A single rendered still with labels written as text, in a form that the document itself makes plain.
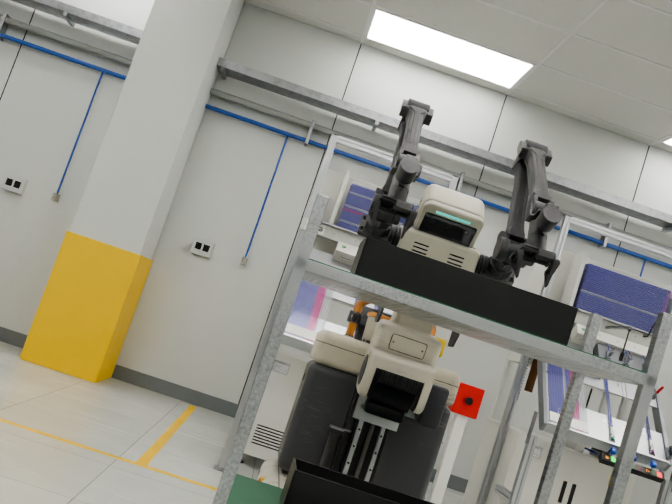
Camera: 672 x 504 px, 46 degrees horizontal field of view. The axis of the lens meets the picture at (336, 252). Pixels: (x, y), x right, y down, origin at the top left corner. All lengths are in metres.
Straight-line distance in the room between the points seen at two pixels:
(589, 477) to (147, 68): 3.84
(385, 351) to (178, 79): 3.50
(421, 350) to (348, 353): 0.33
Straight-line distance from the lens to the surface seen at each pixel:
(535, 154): 2.72
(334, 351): 2.85
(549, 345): 1.94
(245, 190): 6.03
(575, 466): 4.68
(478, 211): 2.64
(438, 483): 4.30
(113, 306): 5.53
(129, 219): 5.56
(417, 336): 2.62
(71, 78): 6.40
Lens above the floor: 0.80
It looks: 6 degrees up
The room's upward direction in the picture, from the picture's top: 19 degrees clockwise
